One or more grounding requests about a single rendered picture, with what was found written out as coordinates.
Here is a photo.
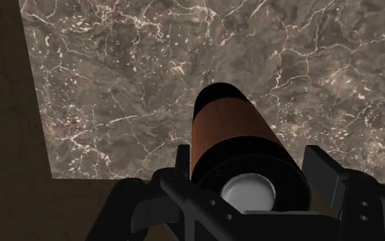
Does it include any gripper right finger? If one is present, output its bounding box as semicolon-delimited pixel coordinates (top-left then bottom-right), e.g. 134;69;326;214
301;144;385;241

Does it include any brown and black cylinder bottle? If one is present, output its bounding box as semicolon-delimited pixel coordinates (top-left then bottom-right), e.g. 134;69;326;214
189;82;312;212

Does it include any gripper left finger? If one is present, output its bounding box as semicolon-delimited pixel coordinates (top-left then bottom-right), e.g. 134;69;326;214
85;144;243;241

